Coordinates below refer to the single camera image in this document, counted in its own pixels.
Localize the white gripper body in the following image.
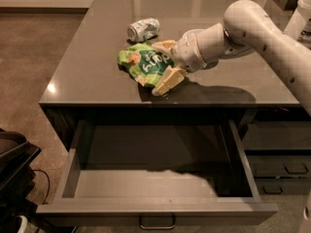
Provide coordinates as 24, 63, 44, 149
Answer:
172, 34, 207, 73

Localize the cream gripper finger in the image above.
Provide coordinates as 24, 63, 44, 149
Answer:
152, 66, 187, 96
152, 40, 177, 54

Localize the green rice chip bag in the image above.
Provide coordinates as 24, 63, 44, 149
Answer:
118, 44, 174, 87

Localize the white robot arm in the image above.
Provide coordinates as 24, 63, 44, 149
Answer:
153, 0, 311, 112

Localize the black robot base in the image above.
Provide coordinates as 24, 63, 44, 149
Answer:
0, 130, 41, 233

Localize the open grey top drawer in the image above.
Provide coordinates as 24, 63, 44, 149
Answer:
37, 121, 278, 227

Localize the white ceramic bowl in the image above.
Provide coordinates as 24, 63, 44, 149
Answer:
183, 29, 204, 38

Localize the crushed white green soda can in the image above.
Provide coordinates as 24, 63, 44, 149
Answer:
127, 17, 160, 43

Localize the white plastic canister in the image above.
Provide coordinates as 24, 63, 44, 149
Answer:
284, 0, 311, 49

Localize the metal drawer handle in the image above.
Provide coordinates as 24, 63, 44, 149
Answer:
139, 216, 176, 230

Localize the black cable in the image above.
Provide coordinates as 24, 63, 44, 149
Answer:
31, 169, 52, 206

